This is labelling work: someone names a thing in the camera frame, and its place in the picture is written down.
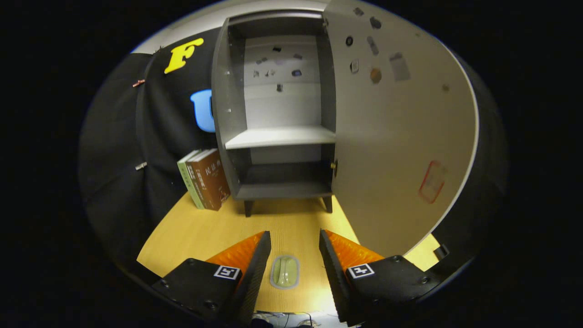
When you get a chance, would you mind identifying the pale green oval box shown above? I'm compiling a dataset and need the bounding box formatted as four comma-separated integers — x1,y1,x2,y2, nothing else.
270,255,300,290

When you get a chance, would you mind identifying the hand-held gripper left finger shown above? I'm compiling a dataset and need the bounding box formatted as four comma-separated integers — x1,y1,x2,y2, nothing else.
153,231,272,326

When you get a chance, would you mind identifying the beige cabinet door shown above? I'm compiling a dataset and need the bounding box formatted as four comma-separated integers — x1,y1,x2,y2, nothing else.
322,0,480,258

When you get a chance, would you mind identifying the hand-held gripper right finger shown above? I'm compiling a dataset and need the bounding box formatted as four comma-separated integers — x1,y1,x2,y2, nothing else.
319,229,445,327

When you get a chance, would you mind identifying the grey cabinet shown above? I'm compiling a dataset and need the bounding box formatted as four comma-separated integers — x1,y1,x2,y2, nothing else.
210,10,338,218

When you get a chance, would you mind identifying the black backdrop cloth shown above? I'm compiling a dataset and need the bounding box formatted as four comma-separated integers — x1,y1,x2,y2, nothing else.
77,27,508,292

